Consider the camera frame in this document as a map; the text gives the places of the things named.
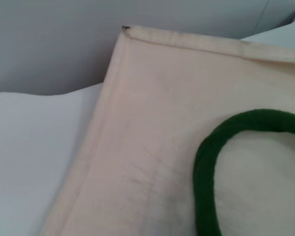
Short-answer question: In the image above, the white tablecloth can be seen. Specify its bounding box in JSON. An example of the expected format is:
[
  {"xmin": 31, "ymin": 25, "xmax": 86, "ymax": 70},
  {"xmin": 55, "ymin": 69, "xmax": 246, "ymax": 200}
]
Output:
[{"xmin": 0, "ymin": 7, "xmax": 295, "ymax": 236}]

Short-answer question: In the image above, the cream handbag with green handles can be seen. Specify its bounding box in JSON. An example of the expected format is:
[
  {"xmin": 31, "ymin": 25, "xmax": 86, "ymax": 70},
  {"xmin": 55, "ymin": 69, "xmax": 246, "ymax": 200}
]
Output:
[{"xmin": 40, "ymin": 24, "xmax": 295, "ymax": 236}]

